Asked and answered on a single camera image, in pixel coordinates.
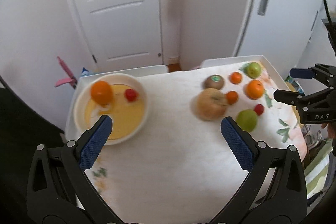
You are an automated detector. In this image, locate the floral white tablecloth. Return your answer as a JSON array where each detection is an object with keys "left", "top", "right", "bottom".
[{"left": 65, "top": 61, "right": 308, "bottom": 224}]

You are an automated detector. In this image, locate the large orange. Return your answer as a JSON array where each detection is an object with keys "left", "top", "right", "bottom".
[
  {"left": 245, "top": 80, "right": 264, "bottom": 100},
  {"left": 90, "top": 81, "right": 113, "bottom": 106}
]

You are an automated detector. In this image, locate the white table tray right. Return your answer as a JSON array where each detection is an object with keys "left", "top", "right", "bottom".
[{"left": 200, "top": 55, "right": 285, "bottom": 86}]

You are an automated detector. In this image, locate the green apple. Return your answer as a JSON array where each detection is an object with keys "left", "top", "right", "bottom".
[
  {"left": 245, "top": 62, "right": 262, "bottom": 79},
  {"left": 235, "top": 109, "right": 258, "bottom": 133}
]

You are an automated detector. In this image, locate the red cherry tomato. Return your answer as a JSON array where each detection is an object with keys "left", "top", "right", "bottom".
[
  {"left": 124, "top": 88, "right": 138, "bottom": 102},
  {"left": 253, "top": 104, "right": 264, "bottom": 116}
]

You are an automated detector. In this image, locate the white wardrobe sliding door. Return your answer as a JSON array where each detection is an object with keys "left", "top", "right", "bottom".
[{"left": 237, "top": 0, "right": 322, "bottom": 76}]

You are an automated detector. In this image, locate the small tangerine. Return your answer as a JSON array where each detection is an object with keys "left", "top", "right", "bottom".
[
  {"left": 230, "top": 72, "right": 243, "bottom": 85},
  {"left": 226, "top": 91, "right": 239, "bottom": 105}
]

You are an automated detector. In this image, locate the person hand on right gripper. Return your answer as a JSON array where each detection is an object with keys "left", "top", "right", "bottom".
[{"left": 327, "top": 122, "right": 336, "bottom": 139}]

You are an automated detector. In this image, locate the brown kiwi with sticker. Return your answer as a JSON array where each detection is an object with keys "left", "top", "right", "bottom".
[{"left": 203, "top": 75, "right": 225, "bottom": 90}]

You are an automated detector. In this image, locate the cream plate with duck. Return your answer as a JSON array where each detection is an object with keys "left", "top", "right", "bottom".
[{"left": 84, "top": 83, "right": 149, "bottom": 145}]

